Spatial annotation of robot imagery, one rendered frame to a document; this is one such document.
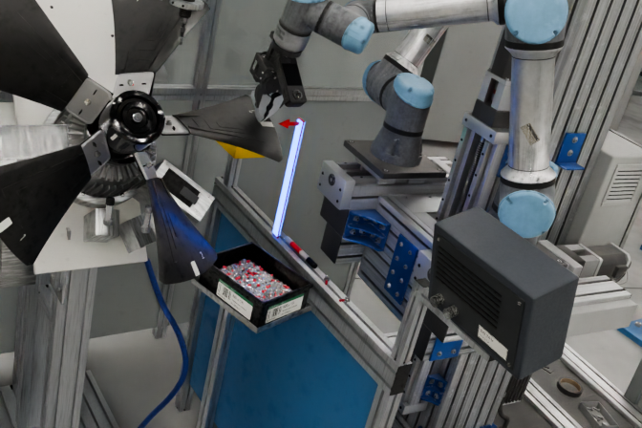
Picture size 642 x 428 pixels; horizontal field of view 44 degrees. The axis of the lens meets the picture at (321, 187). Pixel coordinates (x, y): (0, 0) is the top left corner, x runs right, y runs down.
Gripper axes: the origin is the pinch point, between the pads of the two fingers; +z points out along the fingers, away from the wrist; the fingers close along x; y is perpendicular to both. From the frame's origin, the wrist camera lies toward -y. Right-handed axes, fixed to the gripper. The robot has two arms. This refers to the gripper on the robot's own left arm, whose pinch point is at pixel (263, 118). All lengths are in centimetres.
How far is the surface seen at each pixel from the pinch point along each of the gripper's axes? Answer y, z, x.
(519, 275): -71, -25, -8
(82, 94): 6.6, -1.6, 41.0
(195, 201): -7.5, 18.2, 14.8
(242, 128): -1.9, 1.0, 6.0
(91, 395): 6, 119, 16
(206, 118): 2.3, 1.7, 13.1
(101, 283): 42, 109, 4
